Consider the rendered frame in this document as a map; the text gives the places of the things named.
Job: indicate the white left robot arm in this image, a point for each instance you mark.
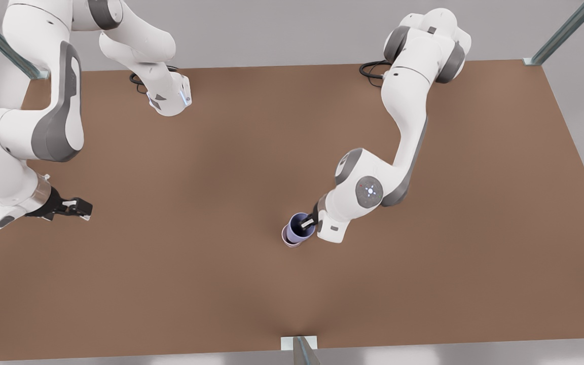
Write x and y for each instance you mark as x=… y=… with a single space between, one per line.
x=407 y=96

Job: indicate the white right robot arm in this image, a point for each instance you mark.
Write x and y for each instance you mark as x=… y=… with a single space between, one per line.
x=15 y=126

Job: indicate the silver frame post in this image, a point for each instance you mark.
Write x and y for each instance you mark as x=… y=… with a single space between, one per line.
x=302 y=351
x=0 y=43
x=563 y=33

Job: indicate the pink cup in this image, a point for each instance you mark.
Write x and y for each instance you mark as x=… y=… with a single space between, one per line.
x=289 y=240

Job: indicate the purple cup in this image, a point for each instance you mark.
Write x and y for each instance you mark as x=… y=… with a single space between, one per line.
x=299 y=227

